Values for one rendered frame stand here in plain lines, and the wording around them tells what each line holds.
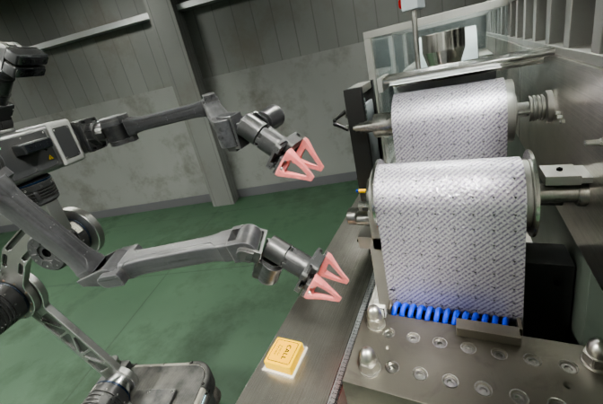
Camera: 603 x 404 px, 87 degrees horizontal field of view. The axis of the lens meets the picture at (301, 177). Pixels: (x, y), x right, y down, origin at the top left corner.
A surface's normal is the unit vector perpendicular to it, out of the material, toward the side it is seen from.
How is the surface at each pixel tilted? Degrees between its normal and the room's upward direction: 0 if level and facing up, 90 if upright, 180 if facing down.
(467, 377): 0
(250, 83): 90
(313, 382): 0
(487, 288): 90
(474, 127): 92
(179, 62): 90
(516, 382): 0
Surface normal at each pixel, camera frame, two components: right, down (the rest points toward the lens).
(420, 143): -0.40, 0.42
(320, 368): -0.21, -0.92
